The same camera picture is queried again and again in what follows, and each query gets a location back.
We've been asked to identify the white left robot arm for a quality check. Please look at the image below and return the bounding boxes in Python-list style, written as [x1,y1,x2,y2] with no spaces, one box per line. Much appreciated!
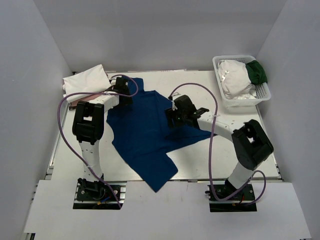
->
[72,76,133,182]

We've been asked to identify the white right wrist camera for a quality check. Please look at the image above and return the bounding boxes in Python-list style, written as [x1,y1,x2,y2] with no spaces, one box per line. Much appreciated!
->
[169,92,180,111]

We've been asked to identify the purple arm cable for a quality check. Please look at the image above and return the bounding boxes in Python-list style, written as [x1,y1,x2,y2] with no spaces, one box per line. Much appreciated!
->
[56,74,140,210]
[168,82,266,204]

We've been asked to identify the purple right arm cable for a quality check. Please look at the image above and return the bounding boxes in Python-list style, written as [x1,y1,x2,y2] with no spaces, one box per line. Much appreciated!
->
[168,82,266,204]

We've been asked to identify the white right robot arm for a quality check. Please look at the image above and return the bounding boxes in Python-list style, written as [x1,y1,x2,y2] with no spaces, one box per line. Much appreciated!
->
[164,95,274,200]

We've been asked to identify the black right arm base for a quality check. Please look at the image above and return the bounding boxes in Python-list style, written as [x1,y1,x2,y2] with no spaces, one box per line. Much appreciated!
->
[205,184,257,213]

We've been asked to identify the folded white t shirt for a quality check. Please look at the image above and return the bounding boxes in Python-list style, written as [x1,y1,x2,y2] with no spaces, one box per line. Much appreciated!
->
[62,64,111,96]

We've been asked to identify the white plastic basket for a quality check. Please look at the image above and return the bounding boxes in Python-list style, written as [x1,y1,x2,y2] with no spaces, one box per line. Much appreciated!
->
[212,55,271,108]

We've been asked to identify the white t shirt in basket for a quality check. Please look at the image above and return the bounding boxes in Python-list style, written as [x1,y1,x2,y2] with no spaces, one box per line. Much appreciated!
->
[217,59,256,100]

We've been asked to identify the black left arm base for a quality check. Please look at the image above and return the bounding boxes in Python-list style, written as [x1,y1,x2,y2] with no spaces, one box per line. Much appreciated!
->
[72,178,126,210]

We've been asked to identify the dark green t shirt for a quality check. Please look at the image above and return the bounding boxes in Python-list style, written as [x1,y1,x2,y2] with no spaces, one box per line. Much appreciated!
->
[245,60,268,86]

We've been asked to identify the blue t shirt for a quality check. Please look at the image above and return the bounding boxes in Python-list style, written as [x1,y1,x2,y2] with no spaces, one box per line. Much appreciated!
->
[106,78,211,192]

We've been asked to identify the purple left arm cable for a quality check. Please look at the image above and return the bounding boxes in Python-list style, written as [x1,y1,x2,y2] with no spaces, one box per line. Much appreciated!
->
[56,74,140,210]

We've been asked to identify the folded pink t shirt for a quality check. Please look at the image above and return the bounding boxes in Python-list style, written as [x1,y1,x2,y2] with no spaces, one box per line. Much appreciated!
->
[66,94,102,110]

